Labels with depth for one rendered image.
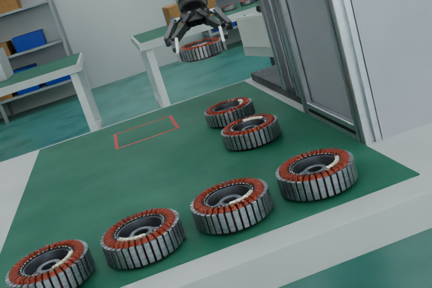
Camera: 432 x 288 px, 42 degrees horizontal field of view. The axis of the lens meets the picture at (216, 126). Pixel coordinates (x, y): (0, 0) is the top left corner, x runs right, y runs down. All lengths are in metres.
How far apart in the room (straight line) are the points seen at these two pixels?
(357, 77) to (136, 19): 7.13
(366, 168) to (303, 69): 0.35
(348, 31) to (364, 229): 0.32
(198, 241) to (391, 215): 0.25
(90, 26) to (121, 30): 0.42
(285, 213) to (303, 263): 0.09
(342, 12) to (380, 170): 0.25
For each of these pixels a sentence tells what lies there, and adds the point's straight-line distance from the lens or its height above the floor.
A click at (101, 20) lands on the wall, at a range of 7.96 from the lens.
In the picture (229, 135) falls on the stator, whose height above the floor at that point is 0.78.
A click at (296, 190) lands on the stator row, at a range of 0.78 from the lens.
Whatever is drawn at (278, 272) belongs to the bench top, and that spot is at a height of 0.72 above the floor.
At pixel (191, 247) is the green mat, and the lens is 0.77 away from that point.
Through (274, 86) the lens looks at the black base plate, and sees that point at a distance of 1.44.
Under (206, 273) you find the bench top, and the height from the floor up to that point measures 0.75.
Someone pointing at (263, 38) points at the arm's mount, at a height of 0.78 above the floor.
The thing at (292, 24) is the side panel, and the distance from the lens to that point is 1.14.
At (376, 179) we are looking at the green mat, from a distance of 0.81.
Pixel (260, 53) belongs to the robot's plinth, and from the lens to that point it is 2.23.
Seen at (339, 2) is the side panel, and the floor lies 0.98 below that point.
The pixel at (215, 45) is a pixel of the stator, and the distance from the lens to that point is 1.42.
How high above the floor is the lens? 1.08
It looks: 15 degrees down
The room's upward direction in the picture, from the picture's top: 17 degrees counter-clockwise
